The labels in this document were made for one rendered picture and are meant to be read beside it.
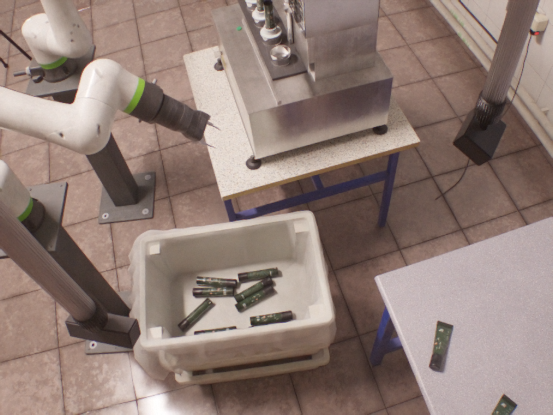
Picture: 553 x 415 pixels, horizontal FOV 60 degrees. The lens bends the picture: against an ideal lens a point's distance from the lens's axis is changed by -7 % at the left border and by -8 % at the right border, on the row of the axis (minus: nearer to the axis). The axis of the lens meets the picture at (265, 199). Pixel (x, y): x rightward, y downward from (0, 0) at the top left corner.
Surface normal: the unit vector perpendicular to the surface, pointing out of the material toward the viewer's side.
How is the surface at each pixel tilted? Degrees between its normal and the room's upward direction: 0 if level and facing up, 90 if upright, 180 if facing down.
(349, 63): 90
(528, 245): 0
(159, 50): 0
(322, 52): 90
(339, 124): 90
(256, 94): 0
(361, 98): 90
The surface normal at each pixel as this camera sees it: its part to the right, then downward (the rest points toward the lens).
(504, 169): -0.09, -0.55
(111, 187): 0.07, 0.83
